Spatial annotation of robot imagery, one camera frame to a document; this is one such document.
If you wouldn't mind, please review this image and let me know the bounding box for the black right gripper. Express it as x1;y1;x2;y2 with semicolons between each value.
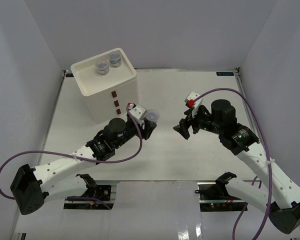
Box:
173;104;223;140

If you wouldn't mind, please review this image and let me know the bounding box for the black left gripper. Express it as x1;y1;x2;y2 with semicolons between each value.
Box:
113;117;156;150

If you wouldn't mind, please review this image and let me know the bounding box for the clear paper clip jar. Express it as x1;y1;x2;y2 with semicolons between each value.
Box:
145;109;160;123
95;60;110;75

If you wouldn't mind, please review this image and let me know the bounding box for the clear jar of paper clips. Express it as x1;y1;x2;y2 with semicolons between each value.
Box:
108;51;122;68

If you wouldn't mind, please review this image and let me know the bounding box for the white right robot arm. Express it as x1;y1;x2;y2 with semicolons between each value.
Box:
173;99;300;235

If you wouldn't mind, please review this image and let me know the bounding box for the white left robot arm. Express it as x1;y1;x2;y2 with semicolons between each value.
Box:
10;117;157;215

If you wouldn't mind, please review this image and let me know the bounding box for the white drawer cabinet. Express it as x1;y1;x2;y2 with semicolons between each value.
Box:
70;48;140;124

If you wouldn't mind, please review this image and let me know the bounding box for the blue table label sticker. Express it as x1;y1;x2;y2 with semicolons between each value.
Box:
216;71;234;77

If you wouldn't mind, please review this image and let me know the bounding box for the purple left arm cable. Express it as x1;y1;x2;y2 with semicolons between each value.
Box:
0;102;144;210

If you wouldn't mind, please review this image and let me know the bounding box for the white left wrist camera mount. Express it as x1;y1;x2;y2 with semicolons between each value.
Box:
127;102;147;126

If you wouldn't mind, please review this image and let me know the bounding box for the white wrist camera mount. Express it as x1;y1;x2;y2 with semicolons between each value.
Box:
184;91;203;118
127;102;147;126

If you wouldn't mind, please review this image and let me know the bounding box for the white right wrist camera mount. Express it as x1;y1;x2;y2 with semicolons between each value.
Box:
184;91;203;118

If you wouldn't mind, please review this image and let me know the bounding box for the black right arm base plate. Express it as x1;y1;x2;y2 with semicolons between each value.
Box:
194;183;240;204

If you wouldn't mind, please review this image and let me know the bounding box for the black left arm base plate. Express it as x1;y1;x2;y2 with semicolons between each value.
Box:
64;183;113;203

